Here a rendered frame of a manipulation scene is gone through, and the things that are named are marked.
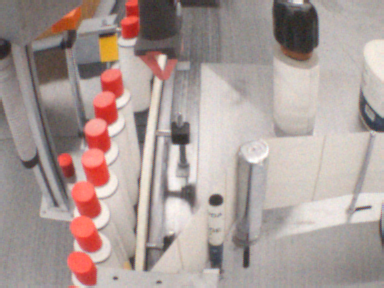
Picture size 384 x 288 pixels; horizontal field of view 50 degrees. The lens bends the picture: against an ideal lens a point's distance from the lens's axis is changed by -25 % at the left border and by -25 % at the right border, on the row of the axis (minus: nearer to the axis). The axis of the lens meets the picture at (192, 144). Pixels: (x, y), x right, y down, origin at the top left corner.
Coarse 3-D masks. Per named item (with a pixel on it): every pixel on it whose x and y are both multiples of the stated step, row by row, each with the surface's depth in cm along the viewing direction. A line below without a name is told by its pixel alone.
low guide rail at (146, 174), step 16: (160, 64) 99; (160, 80) 95; (160, 96) 95; (144, 160) 82; (144, 176) 80; (144, 192) 78; (144, 208) 75; (144, 224) 73; (144, 240) 72; (144, 256) 70
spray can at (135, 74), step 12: (132, 24) 81; (132, 36) 83; (120, 48) 84; (132, 48) 84; (120, 60) 87; (132, 60) 86; (132, 72) 88; (144, 72) 89; (132, 84) 90; (144, 84) 91; (132, 96) 92; (144, 96) 92; (144, 108) 94
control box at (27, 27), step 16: (0, 0) 41; (16, 0) 39; (32, 0) 41; (48, 0) 43; (64, 0) 45; (80, 0) 47; (0, 16) 43; (16, 16) 40; (32, 16) 42; (48, 16) 44; (0, 32) 45; (16, 32) 42; (32, 32) 43
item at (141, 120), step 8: (176, 0) 127; (152, 88) 99; (144, 112) 95; (136, 120) 93; (144, 120) 93; (136, 128) 92; (144, 128) 92; (144, 136) 91; (144, 144) 89; (152, 160) 87; (152, 168) 86; (152, 176) 85; (136, 208) 80; (136, 232) 77
